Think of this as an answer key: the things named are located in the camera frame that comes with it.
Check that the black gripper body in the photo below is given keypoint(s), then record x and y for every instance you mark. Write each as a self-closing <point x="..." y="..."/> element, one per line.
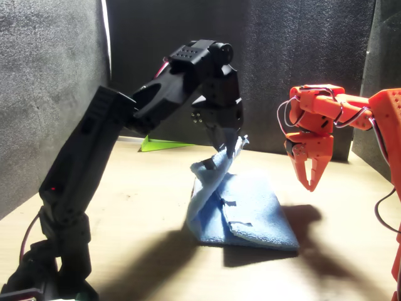
<point x="225" y="114"/>

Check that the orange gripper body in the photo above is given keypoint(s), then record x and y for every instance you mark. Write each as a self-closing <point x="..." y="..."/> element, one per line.
<point x="310" y="145"/>

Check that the light blue towel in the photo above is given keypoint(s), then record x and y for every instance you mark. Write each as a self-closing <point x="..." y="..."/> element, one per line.
<point x="250" y="213"/>

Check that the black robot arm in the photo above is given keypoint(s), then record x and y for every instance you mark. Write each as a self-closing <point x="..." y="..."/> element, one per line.
<point x="84" y="163"/>

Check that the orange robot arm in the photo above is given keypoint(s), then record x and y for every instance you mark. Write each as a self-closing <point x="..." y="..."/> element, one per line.
<point x="385" y="116"/>

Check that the lime green plastic wedge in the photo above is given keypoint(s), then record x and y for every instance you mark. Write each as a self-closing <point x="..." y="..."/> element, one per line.
<point x="153" y="145"/>

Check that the dark foam end panel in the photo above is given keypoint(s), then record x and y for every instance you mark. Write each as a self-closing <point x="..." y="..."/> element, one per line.
<point x="282" y="47"/>

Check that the grey foam side panel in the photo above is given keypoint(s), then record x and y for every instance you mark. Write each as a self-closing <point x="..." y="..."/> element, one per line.
<point x="47" y="78"/>

